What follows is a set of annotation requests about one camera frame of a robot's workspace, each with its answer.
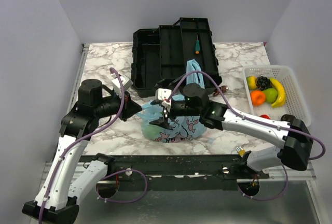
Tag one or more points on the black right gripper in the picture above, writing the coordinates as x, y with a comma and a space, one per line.
163, 121

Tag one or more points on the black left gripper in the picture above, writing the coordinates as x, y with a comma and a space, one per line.
130, 108

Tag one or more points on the green apple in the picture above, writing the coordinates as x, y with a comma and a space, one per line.
151, 132

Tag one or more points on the light blue printed plastic bag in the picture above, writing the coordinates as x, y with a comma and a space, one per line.
182, 128

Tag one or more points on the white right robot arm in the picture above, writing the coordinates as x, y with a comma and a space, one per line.
291, 141

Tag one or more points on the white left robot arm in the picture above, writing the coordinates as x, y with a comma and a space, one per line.
59, 199

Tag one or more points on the black open toolbox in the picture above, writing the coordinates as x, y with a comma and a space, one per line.
160, 55

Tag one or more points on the brown small figurine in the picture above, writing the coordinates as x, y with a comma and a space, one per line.
223, 89

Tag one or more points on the green orange screwdriver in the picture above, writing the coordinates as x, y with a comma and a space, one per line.
197, 45

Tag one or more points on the yellow connector plug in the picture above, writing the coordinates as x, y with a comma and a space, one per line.
240, 151

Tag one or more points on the yellow lemon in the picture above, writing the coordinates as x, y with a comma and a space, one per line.
252, 82

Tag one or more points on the orange fruit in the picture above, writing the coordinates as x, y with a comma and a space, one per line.
257, 97

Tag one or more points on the red strawberry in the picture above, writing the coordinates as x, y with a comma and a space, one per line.
265, 116

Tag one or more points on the dark purple grape bunch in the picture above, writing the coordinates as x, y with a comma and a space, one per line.
263, 83

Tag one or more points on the green pear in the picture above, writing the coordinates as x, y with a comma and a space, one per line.
271, 95

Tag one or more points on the yellow banana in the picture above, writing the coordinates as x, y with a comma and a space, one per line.
281, 93

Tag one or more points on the dark plum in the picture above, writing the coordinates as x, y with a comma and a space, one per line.
287, 117

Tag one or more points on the white plastic fruit basket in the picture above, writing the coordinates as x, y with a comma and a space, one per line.
295, 103

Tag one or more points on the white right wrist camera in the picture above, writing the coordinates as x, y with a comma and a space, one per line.
163, 96

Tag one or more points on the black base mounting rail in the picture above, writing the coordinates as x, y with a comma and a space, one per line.
176, 173

